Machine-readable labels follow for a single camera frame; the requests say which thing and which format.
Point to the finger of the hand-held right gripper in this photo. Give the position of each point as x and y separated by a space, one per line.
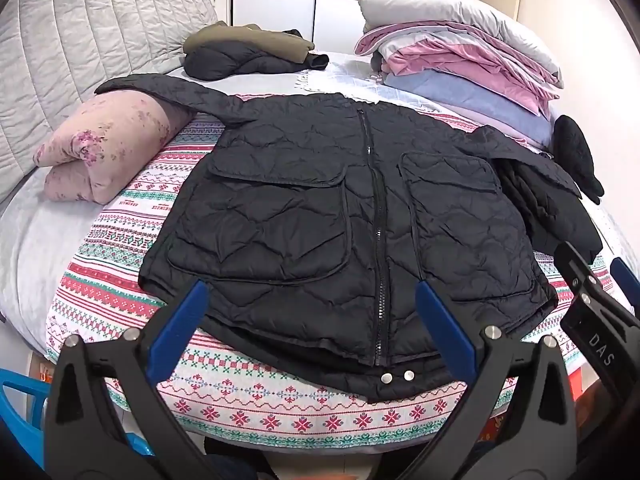
575 267
625 282

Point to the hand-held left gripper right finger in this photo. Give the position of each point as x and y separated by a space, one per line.
442 322

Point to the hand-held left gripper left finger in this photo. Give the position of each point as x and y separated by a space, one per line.
177 327

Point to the black quilted jacket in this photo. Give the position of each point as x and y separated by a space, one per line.
300 220

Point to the patterned knit-print blanket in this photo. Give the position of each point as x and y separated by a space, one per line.
250 402

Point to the black knit garment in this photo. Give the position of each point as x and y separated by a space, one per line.
575 155

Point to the lavender folded blanket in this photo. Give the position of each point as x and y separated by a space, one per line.
500 127

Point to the blue plastic chair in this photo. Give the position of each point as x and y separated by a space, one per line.
20 410

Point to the blue folded blanket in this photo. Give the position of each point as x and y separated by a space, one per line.
475 100

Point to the pink floral pillow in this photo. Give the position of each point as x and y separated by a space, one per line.
115 140

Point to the pink folded blanket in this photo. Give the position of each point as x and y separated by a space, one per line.
450 57

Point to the dark navy puffer jacket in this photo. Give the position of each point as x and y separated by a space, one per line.
225 62

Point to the white pillow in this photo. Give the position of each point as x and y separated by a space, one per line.
450 15

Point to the small black folded garment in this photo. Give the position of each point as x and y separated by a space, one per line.
318 61

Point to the olive folded jacket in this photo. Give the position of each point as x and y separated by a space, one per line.
250 40

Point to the grey quilted headboard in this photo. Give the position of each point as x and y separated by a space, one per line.
85 45

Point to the white and brown wardrobe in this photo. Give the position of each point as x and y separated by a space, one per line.
280 0

